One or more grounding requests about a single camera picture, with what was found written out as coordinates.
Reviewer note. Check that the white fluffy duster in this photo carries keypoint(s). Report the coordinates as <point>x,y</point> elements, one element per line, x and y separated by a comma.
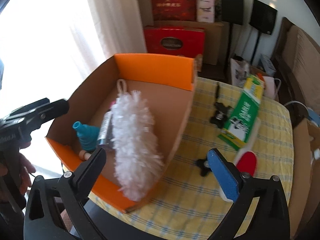
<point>138,164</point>

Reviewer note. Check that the yellow checkered tablecloth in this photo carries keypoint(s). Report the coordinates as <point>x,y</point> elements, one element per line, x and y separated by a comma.
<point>189,206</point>

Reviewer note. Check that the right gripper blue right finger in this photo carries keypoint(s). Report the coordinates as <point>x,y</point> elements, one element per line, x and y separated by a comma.
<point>240,190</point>

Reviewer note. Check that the brown sofa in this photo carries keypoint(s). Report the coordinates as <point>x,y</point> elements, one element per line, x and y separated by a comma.
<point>296,60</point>

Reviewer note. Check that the box of clutter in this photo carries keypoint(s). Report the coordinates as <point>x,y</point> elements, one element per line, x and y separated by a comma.
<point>241,70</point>

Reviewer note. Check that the person's left hand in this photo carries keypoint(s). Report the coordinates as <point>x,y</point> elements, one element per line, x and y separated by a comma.
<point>26,169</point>

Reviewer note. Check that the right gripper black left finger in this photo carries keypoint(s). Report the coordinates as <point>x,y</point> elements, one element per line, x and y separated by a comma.
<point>75,186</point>

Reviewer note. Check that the red gift bag chinese text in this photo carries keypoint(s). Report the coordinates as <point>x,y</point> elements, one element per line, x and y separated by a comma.
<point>174,10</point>

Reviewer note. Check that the right black speaker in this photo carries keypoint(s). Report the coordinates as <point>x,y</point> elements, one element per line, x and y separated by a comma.
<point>263,18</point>

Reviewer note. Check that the clear bottle pink cap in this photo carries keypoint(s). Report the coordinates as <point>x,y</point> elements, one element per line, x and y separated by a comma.
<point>105,135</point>

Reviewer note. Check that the red white lint brush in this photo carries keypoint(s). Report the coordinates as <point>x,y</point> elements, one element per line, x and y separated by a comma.
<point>245,159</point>

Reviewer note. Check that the small cork stopper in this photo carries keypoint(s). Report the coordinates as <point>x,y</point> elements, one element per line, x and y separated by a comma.
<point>84,155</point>

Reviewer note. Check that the brown cardboard box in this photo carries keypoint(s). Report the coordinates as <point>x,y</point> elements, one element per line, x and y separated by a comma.
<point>304,199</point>

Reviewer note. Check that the white curtain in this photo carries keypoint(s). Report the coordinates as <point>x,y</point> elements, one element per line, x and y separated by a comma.
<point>117,28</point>

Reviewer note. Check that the red collection gift box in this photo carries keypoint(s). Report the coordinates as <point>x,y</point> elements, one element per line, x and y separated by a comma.
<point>177,41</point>

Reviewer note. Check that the black knob screw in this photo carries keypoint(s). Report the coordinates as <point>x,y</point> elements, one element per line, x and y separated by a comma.
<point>204,167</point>

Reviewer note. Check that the orange cardboard box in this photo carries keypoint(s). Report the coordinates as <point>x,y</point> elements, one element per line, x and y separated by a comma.
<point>166,82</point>

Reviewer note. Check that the black speaker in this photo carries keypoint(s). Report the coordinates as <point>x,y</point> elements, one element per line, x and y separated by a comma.
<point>263,18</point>
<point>232,13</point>

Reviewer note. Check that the white pink small box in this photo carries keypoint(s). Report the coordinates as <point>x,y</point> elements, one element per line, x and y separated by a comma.
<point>205,11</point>

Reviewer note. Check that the left black speaker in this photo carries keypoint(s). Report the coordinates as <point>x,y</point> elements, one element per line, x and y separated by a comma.
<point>232,13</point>

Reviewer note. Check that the clear plastic bottle white cap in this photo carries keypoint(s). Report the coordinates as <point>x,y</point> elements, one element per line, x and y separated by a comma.
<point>315,155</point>

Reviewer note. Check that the green Darlie toothpaste box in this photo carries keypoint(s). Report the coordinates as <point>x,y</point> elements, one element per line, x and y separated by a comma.
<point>238,127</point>

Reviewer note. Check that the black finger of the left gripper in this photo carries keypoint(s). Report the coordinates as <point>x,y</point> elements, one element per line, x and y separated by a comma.
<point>45,113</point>

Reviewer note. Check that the large brown carton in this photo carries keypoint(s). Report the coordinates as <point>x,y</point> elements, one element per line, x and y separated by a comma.
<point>216,38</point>

